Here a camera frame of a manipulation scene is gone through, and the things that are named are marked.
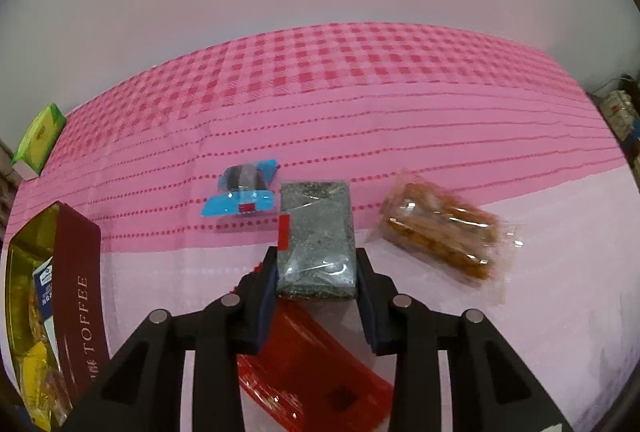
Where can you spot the yellow gold snack packet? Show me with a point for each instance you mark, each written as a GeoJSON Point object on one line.
{"type": "Point", "coordinates": [37, 386]}

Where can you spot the clear fried twist packet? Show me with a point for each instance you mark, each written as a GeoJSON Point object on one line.
{"type": "Point", "coordinates": [438, 227]}

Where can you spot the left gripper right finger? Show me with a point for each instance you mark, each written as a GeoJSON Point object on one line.
{"type": "Point", "coordinates": [491, 387]}

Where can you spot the clutter at table edge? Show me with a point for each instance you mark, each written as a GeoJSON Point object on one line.
{"type": "Point", "coordinates": [618, 102]}

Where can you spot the blue wrapped candy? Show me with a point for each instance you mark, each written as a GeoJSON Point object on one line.
{"type": "Point", "coordinates": [243, 189]}

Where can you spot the red snack packet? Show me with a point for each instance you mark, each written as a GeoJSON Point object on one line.
{"type": "Point", "coordinates": [306, 381]}

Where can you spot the navy blue cracker packet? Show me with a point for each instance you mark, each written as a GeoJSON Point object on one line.
{"type": "Point", "coordinates": [43, 276]}

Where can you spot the green tissue box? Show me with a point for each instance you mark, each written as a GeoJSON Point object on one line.
{"type": "Point", "coordinates": [33, 152]}

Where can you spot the maroon toffee tin box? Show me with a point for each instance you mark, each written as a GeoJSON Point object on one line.
{"type": "Point", "coordinates": [80, 349]}

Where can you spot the pink checkered tablecloth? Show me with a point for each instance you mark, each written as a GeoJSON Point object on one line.
{"type": "Point", "coordinates": [501, 125]}

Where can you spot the grey sesame cake packet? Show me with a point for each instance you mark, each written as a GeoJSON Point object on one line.
{"type": "Point", "coordinates": [316, 248]}

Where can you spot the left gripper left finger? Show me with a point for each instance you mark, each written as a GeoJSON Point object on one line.
{"type": "Point", "coordinates": [140, 387]}

